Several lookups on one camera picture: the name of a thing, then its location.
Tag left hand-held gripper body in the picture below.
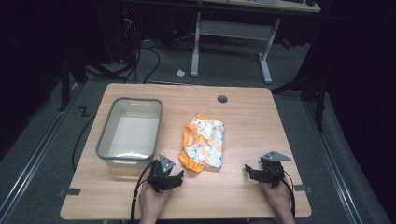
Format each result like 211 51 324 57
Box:
147 153 180 194

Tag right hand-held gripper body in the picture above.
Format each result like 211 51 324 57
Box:
255 150 292 189

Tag person's left hand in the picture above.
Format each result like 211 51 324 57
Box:
138 181 173 219

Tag person's right hand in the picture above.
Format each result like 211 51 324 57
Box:
259 178 295 218

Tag grey tape piece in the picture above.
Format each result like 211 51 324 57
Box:
58 188 82 197
293 184 314 193

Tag orange white patterned baby shorts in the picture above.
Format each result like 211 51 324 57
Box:
178 114 226 174

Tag white plastic bin grey rim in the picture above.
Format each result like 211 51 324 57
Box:
95 96 164 179

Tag black metal stand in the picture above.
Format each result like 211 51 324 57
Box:
270 73 329 133
58 54 90 113

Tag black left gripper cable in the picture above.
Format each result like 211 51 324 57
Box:
130 160 156 224

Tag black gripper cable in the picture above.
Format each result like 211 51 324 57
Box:
281 169 296 218
130 160 156 224

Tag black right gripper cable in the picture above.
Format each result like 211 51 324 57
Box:
281 169 296 218

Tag metal floor rail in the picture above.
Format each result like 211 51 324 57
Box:
302 98 364 224
0 82 84 220

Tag thin black floor cable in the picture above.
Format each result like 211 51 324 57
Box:
71 113 97 173

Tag black floor cables bundle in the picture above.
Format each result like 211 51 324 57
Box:
115 17 162 85

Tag white frame desk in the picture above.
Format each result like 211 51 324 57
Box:
189 0 322 86

